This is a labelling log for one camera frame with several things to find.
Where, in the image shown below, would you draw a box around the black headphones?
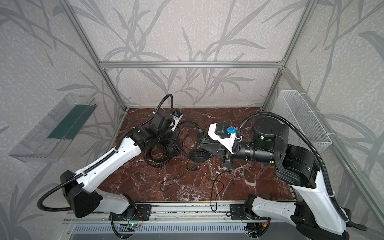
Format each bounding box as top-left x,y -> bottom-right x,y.
144,127 -> 187,169
160,138 -> 232,212

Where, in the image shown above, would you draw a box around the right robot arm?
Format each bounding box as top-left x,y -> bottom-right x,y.
208,112 -> 367,240

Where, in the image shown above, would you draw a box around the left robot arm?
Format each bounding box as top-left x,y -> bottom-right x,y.
37,94 -> 183,218

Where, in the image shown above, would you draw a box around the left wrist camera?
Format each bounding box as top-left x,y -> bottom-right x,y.
171,109 -> 183,131

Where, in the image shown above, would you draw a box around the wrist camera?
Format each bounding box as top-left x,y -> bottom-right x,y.
171,109 -> 183,131
208,122 -> 236,154

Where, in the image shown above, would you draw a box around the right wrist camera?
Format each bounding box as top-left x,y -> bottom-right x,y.
208,122 -> 236,154

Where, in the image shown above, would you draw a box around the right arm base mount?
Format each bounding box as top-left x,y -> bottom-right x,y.
228,204 -> 268,221

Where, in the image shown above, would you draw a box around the white wire mesh basket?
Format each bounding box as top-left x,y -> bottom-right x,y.
272,90 -> 332,153

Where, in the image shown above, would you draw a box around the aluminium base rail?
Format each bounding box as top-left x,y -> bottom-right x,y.
63,201 -> 297,224

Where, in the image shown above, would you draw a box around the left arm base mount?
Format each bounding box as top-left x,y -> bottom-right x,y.
109,204 -> 152,221

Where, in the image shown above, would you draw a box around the clear plastic wall bin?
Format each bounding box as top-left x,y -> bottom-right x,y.
9,94 -> 98,163

